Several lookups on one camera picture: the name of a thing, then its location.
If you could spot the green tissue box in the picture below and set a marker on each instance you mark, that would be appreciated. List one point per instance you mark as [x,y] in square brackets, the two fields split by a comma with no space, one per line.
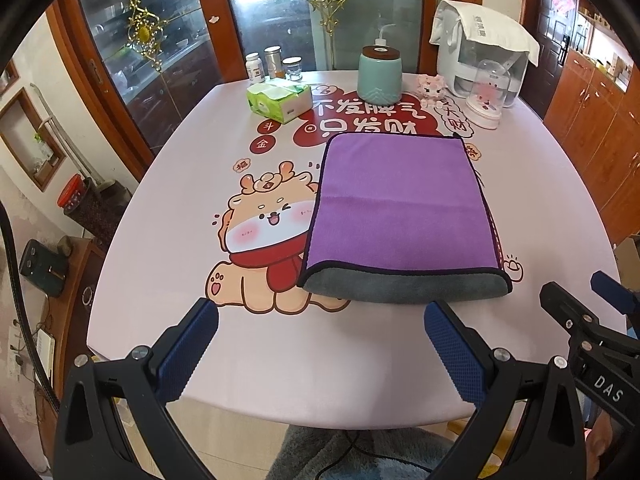
[279,99]

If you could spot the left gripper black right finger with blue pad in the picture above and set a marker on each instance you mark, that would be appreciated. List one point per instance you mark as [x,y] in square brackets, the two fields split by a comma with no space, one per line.
[549,442]

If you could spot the white cloth cover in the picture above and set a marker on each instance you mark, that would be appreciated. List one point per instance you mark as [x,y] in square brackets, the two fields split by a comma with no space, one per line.
[485,26]

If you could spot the wooden glass sliding door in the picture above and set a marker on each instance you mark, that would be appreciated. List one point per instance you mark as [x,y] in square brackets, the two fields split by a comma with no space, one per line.
[140,66]

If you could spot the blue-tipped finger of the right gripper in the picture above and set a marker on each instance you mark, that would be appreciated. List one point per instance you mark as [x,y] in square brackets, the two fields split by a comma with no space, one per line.
[619,297]

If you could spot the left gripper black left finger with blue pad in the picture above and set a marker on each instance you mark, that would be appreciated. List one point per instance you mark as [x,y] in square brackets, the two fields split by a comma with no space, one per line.
[90,441]

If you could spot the pink block figurine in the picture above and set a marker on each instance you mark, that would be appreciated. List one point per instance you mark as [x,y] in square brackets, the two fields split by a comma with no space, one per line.
[430,88]

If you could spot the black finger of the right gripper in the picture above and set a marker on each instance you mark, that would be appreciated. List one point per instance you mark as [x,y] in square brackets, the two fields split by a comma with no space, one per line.
[580,322]

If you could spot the purple and grey towel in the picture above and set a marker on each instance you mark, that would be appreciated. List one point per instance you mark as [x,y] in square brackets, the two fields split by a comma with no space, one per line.
[401,219]

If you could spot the small glass jar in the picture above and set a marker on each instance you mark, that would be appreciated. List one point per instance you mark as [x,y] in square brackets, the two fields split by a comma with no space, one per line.
[293,68]

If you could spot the pink cartoon tablecloth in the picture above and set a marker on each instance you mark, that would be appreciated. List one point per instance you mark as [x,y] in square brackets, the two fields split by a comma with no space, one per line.
[224,213]

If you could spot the glass dome pink ornament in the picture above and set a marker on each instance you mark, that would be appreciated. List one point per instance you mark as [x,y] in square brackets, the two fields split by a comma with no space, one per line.
[484,104]

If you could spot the teal ceramic jar, wooden lid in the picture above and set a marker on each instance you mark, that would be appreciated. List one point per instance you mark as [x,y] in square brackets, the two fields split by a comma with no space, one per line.
[379,74]

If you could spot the white water dispenser appliance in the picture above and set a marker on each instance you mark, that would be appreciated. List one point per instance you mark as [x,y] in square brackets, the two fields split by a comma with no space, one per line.
[458,58]

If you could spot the wooden cabinet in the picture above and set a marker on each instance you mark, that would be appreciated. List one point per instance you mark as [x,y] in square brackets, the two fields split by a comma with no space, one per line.
[597,125]

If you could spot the white bottle with red label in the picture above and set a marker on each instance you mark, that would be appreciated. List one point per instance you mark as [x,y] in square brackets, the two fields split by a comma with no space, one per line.
[254,68]

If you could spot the metal tin canister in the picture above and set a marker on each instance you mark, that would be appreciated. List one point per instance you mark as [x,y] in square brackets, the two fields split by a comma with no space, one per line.
[273,59]

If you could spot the red lidded container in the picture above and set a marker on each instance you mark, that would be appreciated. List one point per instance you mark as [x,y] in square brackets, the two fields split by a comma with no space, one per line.
[72,193]

